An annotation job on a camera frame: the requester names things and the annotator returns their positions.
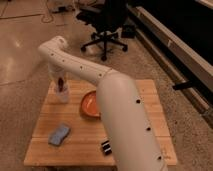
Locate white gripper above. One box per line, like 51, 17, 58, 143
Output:
48, 63, 67, 86

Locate red pepper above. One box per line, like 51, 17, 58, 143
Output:
57, 78, 65, 92

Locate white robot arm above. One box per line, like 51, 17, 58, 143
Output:
38, 36, 168, 171

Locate white ceramic cup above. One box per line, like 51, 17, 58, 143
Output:
54, 84, 69, 103

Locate orange bowl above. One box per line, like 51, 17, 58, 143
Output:
80, 91, 100, 118

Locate wooden table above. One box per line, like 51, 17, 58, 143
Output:
24, 79, 177, 169

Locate blue sponge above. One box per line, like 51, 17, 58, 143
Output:
48, 124, 70, 146

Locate black office chair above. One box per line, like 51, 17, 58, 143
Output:
76, 0, 128, 61

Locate black white striped box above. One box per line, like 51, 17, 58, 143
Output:
101, 141, 112, 155

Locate floor cable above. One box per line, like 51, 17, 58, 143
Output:
0, 0, 78, 24

